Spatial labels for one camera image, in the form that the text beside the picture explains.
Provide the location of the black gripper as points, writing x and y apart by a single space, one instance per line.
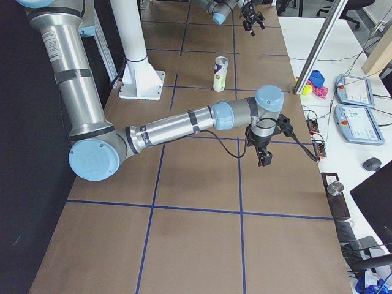
261 141
247 11

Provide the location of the white tennis ball can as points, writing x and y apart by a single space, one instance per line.
220 73

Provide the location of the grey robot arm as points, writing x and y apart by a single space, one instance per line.
220 10
99 147

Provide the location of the orange black connector block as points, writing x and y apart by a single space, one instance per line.
313 126

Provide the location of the metal cup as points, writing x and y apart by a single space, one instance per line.
335 188

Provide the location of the blue cloth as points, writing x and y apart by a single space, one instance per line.
317 79

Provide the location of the pink cloth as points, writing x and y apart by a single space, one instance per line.
319 92

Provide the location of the lower teach pendant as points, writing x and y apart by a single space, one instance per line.
357 125

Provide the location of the teach pendant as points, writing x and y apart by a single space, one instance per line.
354 90
357 125

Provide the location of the black computer mouse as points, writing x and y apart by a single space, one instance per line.
372 164

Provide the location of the upper teach pendant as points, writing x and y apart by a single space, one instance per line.
354 90

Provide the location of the black monitor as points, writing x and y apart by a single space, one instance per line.
373 198

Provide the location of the yellow ball by post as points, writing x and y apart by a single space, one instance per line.
307 90

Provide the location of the aluminium frame post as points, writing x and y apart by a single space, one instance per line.
325 31

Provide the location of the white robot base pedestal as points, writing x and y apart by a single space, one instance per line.
140 79

